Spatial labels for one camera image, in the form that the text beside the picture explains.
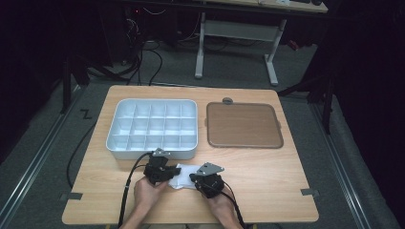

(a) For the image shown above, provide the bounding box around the black computer case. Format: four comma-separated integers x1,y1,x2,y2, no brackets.
103,4,145,66

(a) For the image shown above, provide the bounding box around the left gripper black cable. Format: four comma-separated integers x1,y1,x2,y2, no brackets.
117,152,155,229

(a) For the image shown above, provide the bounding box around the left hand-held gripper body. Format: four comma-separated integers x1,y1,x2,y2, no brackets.
142,147,175,186

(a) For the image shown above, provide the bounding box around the person's left hand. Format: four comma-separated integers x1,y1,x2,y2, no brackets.
133,177,169,219

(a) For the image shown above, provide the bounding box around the metal floor rail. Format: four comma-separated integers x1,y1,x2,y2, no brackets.
0,85,82,223
309,104,373,229

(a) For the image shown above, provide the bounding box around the white-legged wooden desk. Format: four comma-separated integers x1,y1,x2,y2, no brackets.
194,0,329,88

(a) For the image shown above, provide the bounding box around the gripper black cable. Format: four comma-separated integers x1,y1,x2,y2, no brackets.
222,180,246,229
117,152,155,229

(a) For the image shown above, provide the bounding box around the black metal stand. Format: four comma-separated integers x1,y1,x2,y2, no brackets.
276,71,336,135
59,52,92,115

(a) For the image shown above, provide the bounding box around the bundle of black cables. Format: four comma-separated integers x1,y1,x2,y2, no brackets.
125,39,164,87

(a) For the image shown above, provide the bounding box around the brown square lid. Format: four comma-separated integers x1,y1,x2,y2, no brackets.
205,101,285,150

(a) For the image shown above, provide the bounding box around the white compartment storage box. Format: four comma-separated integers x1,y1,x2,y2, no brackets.
105,98,199,161

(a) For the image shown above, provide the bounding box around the white sock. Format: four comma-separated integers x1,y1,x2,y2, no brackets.
167,163,205,191

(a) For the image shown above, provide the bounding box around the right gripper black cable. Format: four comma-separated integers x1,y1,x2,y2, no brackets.
222,180,246,229

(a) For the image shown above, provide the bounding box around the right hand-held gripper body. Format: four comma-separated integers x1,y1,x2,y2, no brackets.
194,161,225,200

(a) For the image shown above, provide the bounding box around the person's right hand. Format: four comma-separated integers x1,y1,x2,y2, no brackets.
203,186,239,224

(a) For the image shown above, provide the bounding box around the thin black cable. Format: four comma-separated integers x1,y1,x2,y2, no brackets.
65,122,97,189

